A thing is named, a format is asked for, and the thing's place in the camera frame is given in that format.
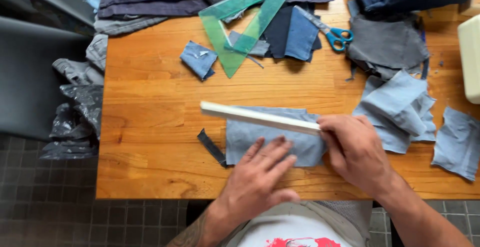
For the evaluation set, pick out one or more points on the person's left hand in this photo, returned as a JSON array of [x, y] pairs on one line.
[[251, 187]]

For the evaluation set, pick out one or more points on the person's right hand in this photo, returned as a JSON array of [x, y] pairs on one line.
[[360, 153]]

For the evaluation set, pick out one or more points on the light blue denim rectangle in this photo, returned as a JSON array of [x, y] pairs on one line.
[[243, 138]]

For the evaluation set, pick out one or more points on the white ruler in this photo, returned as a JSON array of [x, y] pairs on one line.
[[258, 117]]

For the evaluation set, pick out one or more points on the dark denim strip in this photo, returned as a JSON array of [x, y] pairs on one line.
[[211, 146]]

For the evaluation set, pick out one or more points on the crumpled light blue denim pile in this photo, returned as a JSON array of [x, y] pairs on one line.
[[397, 108]]

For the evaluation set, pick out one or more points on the white shirt with red print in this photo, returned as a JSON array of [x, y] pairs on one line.
[[296, 228]]

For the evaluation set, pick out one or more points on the grey mesh garment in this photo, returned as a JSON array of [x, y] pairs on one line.
[[352, 215]]

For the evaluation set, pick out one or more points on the light blue denim scrap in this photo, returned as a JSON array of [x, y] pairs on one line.
[[455, 145]]

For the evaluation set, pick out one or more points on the grey denim piece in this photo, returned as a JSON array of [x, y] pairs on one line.
[[386, 44]]

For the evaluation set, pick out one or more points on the medium blue denim piece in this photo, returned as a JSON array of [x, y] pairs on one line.
[[300, 36]]

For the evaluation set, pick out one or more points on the small folded blue denim piece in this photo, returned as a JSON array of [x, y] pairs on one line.
[[198, 59]]

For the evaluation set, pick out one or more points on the small grey-blue denim scrap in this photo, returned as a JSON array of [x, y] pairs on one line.
[[258, 46]]

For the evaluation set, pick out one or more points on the white plastic appliance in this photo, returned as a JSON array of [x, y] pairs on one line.
[[471, 59]]

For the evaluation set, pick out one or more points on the dark navy fabric piece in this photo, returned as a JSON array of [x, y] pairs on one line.
[[276, 32]]

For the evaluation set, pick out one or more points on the green transparent set square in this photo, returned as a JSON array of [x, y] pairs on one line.
[[221, 36]]

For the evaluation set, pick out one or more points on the black speckled fabric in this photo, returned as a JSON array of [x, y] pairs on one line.
[[78, 123]]

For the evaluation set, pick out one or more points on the grey jeans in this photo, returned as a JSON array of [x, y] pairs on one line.
[[95, 57]]

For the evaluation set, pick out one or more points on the dark grey chair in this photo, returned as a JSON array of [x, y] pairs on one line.
[[30, 78]]

